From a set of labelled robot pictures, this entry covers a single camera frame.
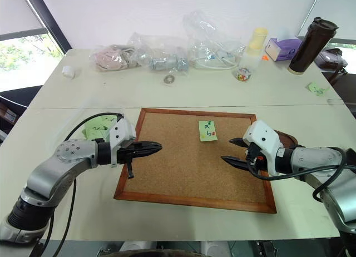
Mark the black window frame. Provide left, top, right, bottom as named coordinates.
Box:
left=0, top=0, right=73, bottom=55

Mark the clear jar of coloured pins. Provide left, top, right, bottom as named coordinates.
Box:
left=232, top=51, right=261, bottom=85

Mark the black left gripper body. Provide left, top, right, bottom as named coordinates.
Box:
left=116, top=141, right=141, bottom=180

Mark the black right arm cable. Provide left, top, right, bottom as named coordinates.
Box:
left=245, top=147, right=356, bottom=202

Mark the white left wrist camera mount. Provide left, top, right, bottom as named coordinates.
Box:
left=108, top=118, right=137, bottom=168

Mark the purple tissue box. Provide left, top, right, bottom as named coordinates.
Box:
left=264, top=37, right=303, bottom=63

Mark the pile of green notes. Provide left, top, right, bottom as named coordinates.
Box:
left=82, top=115, right=118, bottom=141

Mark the dark brown bag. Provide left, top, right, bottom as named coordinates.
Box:
left=313, top=47, right=349, bottom=86

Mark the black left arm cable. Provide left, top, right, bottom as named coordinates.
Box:
left=34, top=112, right=125, bottom=257

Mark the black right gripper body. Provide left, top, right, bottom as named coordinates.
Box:
left=244, top=142, right=265, bottom=172

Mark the wood framed cork board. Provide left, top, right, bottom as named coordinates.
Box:
left=113, top=107, right=278, bottom=214

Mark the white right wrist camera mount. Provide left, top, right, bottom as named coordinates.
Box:
left=242, top=120, right=286, bottom=177

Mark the plastic bag with white cables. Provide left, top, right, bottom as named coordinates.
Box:
left=182, top=9, right=248, bottom=71

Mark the pale yellow cylinder container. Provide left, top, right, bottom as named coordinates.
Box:
left=248, top=27, right=270, bottom=57

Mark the crumpled green note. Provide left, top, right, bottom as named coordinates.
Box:
left=306, top=82, right=331, bottom=97

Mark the plastic bag with pink items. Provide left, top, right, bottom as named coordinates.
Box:
left=88, top=43, right=137, bottom=72

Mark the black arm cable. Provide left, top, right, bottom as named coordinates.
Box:
left=245, top=147, right=356, bottom=202
left=34, top=112, right=125, bottom=257

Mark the green sticky note with letters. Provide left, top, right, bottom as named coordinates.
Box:
left=198, top=120, right=219, bottom=143

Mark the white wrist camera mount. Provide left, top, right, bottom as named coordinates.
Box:
left=108, top=118, right=137, bottom=168
left=242, top=120, right=286, bottom=177

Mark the plastic bag with grey item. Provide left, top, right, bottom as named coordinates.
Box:
left=127, top=32, right=192, bottom=73

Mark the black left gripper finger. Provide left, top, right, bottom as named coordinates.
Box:
left=138, top=148, right=162, bottom=159
left=138, top=140, right=163, bottom=151

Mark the dark brown thermos bottle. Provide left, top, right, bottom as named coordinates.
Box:
left=287, top=16, right=340, bottom=75

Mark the small white cup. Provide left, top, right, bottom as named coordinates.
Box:
left=62, top=65, right=76, bottom=79

